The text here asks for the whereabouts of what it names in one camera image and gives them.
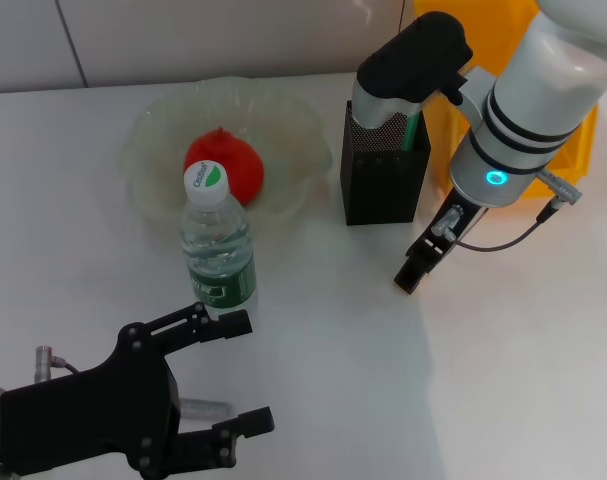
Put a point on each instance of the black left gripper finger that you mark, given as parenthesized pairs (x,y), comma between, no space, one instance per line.
(223,325)
(223,440)

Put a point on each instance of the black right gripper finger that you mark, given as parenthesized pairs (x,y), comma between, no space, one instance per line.
(418,267)

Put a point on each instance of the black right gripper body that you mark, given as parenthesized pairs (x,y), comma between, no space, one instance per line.
(455,220)

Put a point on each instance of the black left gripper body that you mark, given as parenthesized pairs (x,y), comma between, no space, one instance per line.
(93,415)

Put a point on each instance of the beige eraser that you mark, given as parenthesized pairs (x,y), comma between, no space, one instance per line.
(398,286)

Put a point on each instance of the clear plastic water bottle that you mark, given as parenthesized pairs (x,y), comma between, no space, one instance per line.
(218,240)

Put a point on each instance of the green utility knife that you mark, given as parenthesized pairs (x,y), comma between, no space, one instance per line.
(412,135)

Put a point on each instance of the orange fruit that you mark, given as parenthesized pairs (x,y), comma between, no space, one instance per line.
(243,165)

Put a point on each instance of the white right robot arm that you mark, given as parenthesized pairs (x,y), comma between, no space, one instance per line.
(533,75)

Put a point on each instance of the grey marker pen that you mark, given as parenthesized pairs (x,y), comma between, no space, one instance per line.
(203,407)

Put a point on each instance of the black mesh pen holder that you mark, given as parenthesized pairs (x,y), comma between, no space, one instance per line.
(383,190)

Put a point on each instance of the translucent green fruit plate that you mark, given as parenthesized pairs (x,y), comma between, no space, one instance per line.
(293,145)

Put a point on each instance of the yellow plastic storage bin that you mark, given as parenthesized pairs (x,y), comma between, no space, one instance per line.
(435,150)

